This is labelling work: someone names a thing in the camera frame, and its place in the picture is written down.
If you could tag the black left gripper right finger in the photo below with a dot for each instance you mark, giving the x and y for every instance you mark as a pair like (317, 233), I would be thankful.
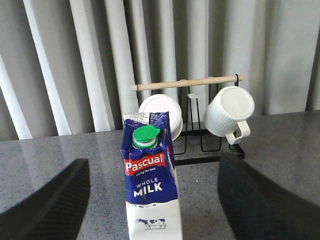
(257, 208)

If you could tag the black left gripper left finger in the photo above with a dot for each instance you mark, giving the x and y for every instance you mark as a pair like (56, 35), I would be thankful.
(55, 211)

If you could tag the blue white milk carton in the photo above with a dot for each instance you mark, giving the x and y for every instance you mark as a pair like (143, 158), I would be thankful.
(151, 185)

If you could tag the white ribbed mug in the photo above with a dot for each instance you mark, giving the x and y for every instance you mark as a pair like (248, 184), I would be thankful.
(227, 114)

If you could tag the white smiley face mug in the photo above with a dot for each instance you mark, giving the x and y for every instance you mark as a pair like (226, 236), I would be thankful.
(161, 103)

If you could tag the grey pleated curtain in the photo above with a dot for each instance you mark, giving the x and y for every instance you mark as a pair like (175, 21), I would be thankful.
(66, 66)

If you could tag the black wire mug rack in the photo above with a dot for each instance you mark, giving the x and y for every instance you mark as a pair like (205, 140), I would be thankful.
(198, 146)

